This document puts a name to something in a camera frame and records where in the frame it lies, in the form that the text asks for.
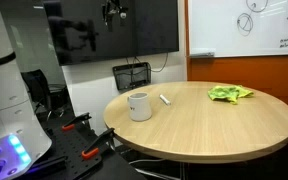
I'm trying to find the white floor cable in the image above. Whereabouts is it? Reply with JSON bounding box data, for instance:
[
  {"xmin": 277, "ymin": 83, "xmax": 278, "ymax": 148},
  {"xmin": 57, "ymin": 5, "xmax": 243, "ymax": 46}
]
[{"xmin": 128, "ymin": 158, "xmax": 182, "ymax": 180}]

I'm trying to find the black clamp with orange handle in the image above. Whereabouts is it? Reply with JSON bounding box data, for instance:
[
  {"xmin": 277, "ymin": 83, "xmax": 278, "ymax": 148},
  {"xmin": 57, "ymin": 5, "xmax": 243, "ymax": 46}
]
[
  {"xmin": 61, "ymin": 112, "xmax": 92, "ymax": 132},
  {"xmin": 81, "ymin": 127, "xmax": 116, "ymax": 160}
]

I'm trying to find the whiteboard with marker drawings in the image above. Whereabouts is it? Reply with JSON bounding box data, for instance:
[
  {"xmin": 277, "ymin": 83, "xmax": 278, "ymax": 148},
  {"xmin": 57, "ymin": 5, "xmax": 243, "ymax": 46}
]
[{"xmin": 187, "ymin": 0, "xmax": 288, "ymax": 58}]

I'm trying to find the black office chair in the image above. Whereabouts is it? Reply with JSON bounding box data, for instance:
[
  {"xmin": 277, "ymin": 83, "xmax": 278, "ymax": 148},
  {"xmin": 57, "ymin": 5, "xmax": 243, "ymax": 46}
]
[{"xmin": 20, "ymin": 69, "xmax": 73, "ymax": 118}]

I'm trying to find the white marker with black cap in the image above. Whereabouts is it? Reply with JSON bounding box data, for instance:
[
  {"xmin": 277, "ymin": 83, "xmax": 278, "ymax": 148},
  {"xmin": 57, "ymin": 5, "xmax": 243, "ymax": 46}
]
[{"xmin": 159, "ymin": 93, "xmax": 172, "ymax": 107}]

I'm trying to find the black television cable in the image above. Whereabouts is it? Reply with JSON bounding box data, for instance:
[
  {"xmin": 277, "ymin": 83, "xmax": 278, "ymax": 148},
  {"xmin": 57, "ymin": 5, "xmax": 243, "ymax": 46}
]
[{"xmin": 150, "ymin": 52, "xmax": 169, "ymax": 73}]

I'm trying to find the black perforated mounting board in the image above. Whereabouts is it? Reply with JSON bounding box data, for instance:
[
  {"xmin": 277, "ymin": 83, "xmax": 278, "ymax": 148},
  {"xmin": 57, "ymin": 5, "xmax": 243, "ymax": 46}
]
[{"xmin": 23, "ymin": 114, "xmax": 147, "ymax": 180}]

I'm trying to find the grey whiteboard eraser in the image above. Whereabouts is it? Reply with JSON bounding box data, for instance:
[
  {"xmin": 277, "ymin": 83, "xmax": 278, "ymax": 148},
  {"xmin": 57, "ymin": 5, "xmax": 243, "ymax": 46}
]
[{"xmin": 189, "ymin": 51, "xmax": 216, "ymax": 58}]

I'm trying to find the black wire wall basket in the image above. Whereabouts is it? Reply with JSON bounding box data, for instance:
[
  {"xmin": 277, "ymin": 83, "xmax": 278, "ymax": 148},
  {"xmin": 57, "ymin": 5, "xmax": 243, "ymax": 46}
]
[{"xmin": 112, "ymin": 61, "xmax": 152, "ymax": 92}]

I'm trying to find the yellow-green cloth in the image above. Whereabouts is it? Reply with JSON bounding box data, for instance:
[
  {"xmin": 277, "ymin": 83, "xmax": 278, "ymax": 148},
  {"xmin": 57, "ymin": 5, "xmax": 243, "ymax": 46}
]
[{"xmin": 207, "ymin": 85, "xmax": 254, "ymax": 105}]

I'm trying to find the white ceramic mug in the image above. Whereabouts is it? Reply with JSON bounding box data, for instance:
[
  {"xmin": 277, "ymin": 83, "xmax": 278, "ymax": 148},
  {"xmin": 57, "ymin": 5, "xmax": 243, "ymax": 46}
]
[{"xmin": 127, "ymin": 92, "xmax": 153, "ymax": 122}]

